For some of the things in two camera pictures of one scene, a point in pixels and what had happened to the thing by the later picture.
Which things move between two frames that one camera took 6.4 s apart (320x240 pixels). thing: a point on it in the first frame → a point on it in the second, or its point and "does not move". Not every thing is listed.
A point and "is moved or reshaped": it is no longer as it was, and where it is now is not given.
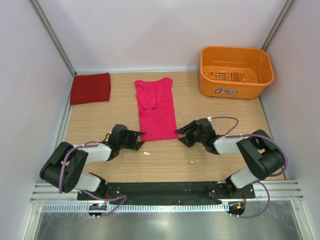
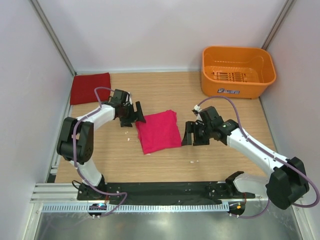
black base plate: (168, 193) does not move
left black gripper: (133, 136) → (138, 116)
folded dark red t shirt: (90, 88) does not move
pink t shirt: (157, 110) is moved or reshaped
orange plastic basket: (234, 72) does not move
